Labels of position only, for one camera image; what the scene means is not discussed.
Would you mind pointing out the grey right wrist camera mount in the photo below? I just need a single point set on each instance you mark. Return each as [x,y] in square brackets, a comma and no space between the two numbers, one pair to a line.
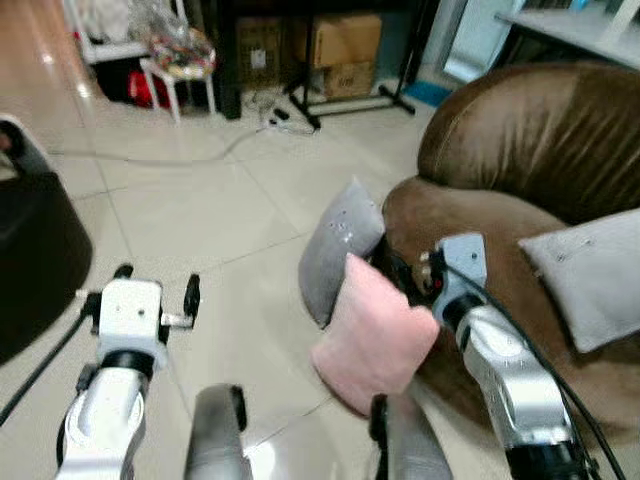
[465,262]

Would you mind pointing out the grey pillow with studs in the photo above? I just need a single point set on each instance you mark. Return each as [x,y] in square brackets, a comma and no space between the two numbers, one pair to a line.
[340,250]

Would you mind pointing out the large brown cardboard box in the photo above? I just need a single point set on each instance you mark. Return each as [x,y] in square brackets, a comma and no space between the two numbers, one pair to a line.
[345,40]

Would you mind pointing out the black metal floor stand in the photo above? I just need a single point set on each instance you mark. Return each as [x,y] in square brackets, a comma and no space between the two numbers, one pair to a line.
[350,102]

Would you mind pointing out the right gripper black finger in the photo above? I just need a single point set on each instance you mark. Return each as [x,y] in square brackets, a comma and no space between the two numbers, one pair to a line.
[385,262]

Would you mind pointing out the brown leather sofa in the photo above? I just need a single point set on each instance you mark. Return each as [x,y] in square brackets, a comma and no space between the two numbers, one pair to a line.
[540,140]

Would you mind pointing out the pink square pillow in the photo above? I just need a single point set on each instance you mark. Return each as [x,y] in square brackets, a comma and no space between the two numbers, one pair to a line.
[372,345]

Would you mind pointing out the grey pillow with button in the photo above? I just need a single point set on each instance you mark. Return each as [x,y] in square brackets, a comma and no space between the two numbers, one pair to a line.
[595,280]

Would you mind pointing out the white desk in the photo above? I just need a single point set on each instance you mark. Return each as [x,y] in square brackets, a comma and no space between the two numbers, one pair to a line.
[580,28]

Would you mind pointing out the white stool with floral cushion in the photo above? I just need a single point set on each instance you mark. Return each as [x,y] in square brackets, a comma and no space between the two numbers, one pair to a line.
[180,55]

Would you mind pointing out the black cabinet post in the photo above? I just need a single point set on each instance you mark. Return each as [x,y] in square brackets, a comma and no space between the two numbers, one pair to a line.
[227,60]

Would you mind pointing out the red bag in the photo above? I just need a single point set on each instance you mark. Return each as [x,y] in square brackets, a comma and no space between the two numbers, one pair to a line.
[148,90]

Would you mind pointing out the power strip with plugs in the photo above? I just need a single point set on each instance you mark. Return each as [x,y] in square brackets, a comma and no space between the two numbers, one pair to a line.
[282,118]

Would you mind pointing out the white shelf rack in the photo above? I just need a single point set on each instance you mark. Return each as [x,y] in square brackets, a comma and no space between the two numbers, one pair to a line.
[110,48]

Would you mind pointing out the grey right robot leg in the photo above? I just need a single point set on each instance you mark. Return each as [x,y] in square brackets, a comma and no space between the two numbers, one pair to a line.
[410,445]

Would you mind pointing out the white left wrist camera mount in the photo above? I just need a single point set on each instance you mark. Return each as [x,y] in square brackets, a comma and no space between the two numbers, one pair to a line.
[130,315]

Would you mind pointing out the white framed glass panel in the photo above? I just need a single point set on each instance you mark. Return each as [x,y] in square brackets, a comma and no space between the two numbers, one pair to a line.
[478,40]

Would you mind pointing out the blue floor mat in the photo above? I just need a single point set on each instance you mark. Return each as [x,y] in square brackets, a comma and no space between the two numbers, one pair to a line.
[428,94]

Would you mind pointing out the grey left robot leg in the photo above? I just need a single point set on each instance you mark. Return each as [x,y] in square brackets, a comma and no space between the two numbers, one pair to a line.
[215,435]

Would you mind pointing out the small printed cardboard box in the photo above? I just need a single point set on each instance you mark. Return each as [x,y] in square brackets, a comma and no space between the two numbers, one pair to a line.
[348,80]

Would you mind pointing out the grey robot leg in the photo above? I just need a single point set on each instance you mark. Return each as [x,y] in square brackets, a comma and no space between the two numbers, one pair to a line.
[410,445]
[215,435]

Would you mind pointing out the dark labelled cardboard box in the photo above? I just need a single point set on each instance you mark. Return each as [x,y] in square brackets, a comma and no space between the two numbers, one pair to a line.
[260,50]

